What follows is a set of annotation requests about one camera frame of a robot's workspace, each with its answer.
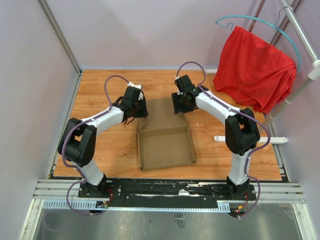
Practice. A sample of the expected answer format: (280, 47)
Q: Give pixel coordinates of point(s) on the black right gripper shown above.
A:
(177, 108)

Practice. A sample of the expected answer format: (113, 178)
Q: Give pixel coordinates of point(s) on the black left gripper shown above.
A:
(144, 113)

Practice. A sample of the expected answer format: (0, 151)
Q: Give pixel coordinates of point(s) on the brown cardboard box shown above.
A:
(163, 137)

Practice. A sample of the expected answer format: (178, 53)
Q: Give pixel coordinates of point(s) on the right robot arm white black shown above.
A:
(241, 130)

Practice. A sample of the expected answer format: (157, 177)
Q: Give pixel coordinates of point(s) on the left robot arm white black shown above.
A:
(78, 143)

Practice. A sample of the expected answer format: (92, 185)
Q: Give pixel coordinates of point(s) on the white garment rack base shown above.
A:
(263, 139)

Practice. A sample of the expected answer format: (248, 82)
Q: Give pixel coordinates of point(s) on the red cloth on hanger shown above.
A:
(253, 72)

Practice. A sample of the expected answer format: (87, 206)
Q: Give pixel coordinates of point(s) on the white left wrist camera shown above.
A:
(137, 86)

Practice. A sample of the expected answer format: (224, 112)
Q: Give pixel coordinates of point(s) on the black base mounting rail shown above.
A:
(126, 187)

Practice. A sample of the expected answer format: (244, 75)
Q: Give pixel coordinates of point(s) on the grey slotted cable duct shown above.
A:
(135, 205)

